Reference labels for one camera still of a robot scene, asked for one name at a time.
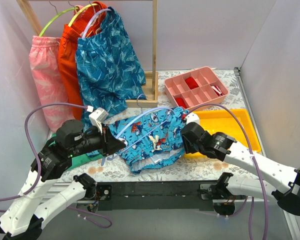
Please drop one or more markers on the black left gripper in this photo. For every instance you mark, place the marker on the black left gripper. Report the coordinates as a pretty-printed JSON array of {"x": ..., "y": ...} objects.
[{"x": 105, "y": 140}]

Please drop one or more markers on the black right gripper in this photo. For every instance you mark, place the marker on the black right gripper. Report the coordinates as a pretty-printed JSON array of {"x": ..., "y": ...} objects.
[{"x": 188, "y": 139}]

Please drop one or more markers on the pale blue hanger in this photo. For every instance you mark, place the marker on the pale blue hanger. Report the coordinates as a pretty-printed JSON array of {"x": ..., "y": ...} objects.
[{"x": 131, "y": 123}]

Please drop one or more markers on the blue shark print shorts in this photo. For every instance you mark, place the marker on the blue shark print shorts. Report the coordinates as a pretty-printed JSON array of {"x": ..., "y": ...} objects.
[{"x": 152, "y": 142}]

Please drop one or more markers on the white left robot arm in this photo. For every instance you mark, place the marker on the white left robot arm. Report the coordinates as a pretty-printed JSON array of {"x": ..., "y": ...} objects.
[{"x": 27, "y": 215}]

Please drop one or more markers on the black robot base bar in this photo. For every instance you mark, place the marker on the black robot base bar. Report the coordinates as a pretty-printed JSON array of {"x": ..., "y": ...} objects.
[{"x": 160, "y": 195}]

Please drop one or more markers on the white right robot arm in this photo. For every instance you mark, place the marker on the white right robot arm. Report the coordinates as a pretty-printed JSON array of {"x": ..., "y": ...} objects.
[{"x": 275, "y": 183}]

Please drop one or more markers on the teal leaf print shorts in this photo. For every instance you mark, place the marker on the teal leaf print shorts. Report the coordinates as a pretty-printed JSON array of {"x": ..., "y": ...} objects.
[{"x": 108, "y": 70}]

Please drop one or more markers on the pink patterned shorts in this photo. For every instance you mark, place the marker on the pink patterned shorts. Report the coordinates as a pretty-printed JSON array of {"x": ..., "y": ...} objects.
[{"x": 43, "y": 59}]

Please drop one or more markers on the orange shorts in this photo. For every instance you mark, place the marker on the orange shorts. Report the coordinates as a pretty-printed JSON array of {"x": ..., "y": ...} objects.
[{"x": 67, "y": 49}]

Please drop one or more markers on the yellow hanger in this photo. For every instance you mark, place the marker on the yellow hanger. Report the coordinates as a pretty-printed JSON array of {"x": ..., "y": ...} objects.
[{"x": 82, "y": 10}]

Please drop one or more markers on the translucent white hanger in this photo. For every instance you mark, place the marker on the translucent white hanger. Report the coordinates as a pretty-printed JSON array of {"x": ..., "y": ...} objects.
[{"x": 92, "y": 21}]

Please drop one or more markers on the yellow plastic tray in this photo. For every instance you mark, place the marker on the yellow plastic tray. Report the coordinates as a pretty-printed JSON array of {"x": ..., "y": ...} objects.
[{"x": 221, "y": 121}]

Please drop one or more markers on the green folded cloth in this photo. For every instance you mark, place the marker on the green folded cloth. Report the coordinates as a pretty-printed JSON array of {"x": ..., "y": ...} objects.
[{"x": 83, "y": 159}]

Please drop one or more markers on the red cloth in corner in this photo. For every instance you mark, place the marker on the red cloth in corner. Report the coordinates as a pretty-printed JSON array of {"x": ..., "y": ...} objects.
[{"x": 180, "y": 102}]

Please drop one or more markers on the pink divided organizer box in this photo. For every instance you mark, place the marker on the pink divided organizer box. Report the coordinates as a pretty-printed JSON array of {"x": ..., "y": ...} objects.
[{"x": 205, "y": 77}]

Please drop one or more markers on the red white striped cloth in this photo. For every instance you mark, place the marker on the red white striped cloth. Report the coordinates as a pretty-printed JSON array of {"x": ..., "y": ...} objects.
[{"x": 217, "y": 90}]

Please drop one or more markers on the red rolled cloth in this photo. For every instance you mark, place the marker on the red rolled cloth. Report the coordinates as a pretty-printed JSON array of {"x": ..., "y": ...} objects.
[{"x": 191, "y": 83}]

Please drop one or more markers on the wooden clothes rack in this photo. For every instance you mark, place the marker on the wooden clothes rack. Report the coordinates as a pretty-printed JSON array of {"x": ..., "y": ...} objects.
[{"x": 150, "y": 88}]

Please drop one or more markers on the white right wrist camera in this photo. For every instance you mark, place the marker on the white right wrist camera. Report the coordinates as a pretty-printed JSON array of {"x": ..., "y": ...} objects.
[{"x": 191, "y": 118}]

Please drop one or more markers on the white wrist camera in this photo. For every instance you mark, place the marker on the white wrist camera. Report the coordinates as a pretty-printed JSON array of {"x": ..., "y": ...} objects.
[
  {"x": 191, "y": 118},
  {"x": 97, "y": 117}
]

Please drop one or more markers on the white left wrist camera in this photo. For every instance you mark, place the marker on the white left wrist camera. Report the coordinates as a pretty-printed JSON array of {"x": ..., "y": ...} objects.
[{"x": 97, "y": 117}]

